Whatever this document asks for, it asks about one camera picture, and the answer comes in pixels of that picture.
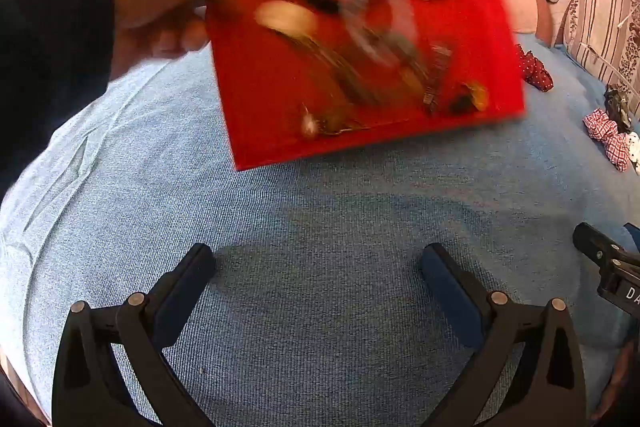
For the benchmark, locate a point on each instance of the red polka dot scrunchie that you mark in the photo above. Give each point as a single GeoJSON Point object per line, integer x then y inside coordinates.
{"type": "Point", "coordinates": [532, 69]}

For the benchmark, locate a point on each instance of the red checked scrunchie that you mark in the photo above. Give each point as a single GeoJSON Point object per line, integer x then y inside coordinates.
{"type": "Point", "coordinates": [607, 137]}

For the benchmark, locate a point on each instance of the pink bolster cushion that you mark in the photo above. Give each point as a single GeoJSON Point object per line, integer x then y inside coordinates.
{"type": "Point", "coordinates": [525, 9]}

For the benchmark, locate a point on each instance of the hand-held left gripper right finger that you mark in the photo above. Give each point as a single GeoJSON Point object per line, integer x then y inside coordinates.
{"type": "Point", "coordinates": [450, 289]}

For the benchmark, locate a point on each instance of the blue blanket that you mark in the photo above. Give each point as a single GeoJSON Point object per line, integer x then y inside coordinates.
{"type": "Point", "coordinates": [300, 217]}

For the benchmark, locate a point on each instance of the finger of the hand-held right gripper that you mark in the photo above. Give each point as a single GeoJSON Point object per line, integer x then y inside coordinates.
{"type": "Point", "coordinates": [592, 242]}

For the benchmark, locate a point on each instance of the striped floral pillow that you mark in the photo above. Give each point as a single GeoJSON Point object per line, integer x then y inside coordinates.
{"type": "Point", "coordinates": [600, 22]}

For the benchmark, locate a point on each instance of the red plastic tray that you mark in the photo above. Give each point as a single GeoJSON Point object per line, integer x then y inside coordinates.
{"type": "Point", "coordinates": [260, 107]}

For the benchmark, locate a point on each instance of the white black-dotted scrunchie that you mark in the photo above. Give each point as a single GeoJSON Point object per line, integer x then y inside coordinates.
{"type": "Point", "coordinates": [634, 149]}

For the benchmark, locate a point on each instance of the dark grey scrunchie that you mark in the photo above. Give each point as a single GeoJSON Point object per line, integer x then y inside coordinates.
{"type": "Point", "coordinates": [620, 107]}

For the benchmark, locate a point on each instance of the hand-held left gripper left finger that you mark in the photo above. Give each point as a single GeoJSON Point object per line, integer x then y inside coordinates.
{"type": "Point", "coordinates": [185, 289]}

